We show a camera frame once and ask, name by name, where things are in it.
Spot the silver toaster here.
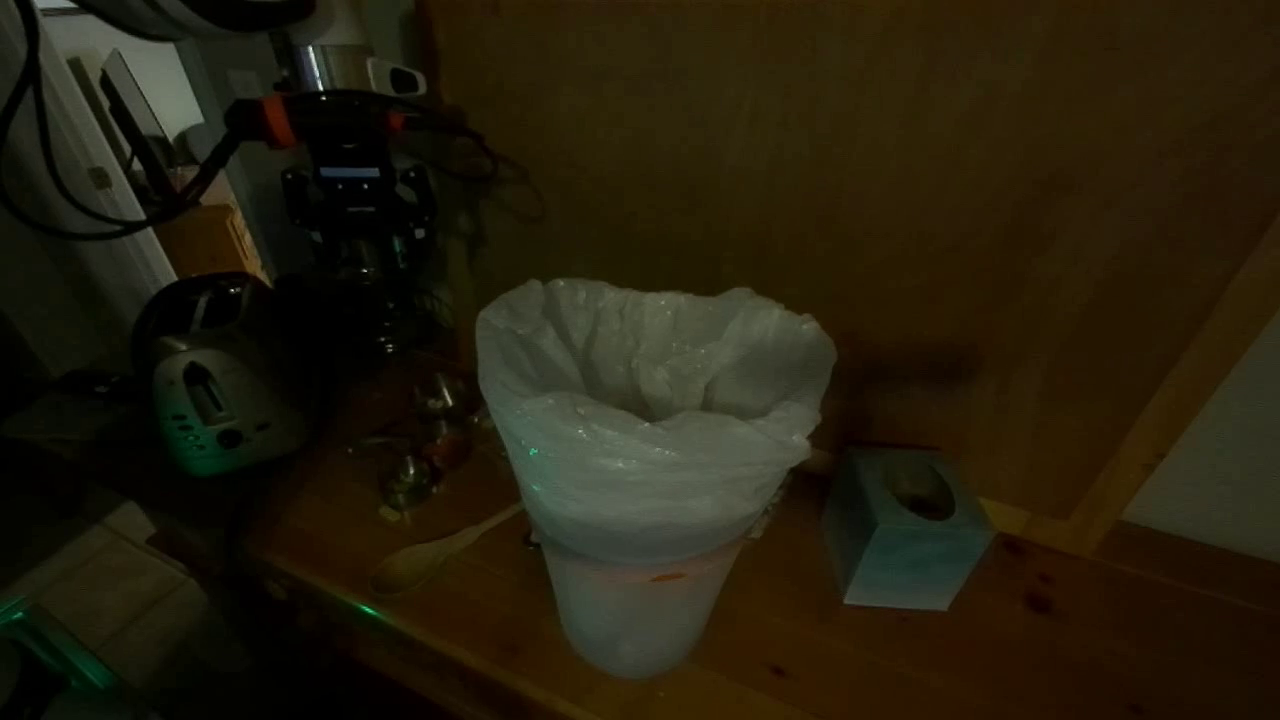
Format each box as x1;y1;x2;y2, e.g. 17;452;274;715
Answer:
128;269;330;479

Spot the aluminium frame rail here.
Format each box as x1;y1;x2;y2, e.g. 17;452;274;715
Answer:
0;598;120;702

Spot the white lined trash bin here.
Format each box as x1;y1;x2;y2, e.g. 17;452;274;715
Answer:
473;278;840;565

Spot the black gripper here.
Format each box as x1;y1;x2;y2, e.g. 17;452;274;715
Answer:
278;93;444;352

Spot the light blue tissue box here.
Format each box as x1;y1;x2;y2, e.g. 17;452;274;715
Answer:
822;446;999;616

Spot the white door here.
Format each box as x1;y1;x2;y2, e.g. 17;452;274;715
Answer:
0;0;181;382

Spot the crumpled shiny wrapper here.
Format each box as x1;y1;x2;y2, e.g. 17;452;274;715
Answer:
412;367;482;442
375;446;454;520

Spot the dark flat leaning panel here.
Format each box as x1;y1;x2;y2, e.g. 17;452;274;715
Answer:
69;47;181;206

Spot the pale cardboard box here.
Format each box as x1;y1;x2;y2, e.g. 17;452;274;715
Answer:
0;498;218;702

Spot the white plastic waste bin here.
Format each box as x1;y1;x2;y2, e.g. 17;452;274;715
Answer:
536;514;754;685

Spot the wooden spoon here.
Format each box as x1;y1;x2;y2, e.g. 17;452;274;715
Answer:
375;502;530;589

